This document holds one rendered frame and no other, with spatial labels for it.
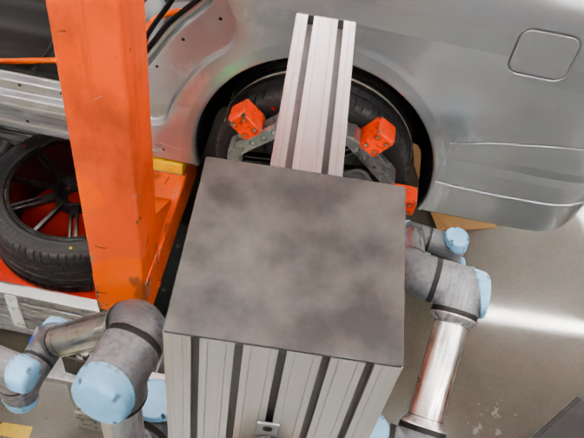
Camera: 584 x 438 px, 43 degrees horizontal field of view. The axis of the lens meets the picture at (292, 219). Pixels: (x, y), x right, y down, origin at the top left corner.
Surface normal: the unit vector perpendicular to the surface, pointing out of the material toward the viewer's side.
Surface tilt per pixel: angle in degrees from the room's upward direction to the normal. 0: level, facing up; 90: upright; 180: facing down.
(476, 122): 90
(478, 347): 0
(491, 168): 90
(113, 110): 90
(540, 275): 0
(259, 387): 90
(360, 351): 0
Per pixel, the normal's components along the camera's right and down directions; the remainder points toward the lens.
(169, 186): 0.11, -0.62
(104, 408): -0.33, 0.62
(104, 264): -0.16, 0.76
